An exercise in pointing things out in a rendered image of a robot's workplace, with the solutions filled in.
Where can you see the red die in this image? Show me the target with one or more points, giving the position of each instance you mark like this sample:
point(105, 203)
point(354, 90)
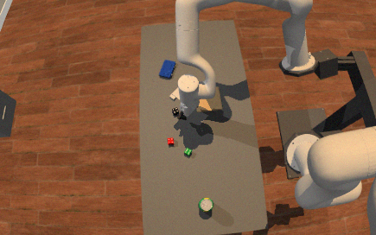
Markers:
point(170, 141)

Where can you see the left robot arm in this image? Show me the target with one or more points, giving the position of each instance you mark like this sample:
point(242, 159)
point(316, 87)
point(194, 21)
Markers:
point(332, 163)

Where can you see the tan flat mat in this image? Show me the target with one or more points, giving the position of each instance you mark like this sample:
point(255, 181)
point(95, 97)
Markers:
point(212, 104)

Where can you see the green die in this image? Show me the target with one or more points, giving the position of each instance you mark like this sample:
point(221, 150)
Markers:
point(187, 151)

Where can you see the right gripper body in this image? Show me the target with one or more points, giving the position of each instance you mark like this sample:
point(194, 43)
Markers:
point(188, 110)

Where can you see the black die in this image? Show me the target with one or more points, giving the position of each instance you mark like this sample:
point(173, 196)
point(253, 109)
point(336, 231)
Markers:
point(175, 111)

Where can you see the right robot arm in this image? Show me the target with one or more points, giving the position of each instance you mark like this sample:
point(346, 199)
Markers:
point(187, 43)

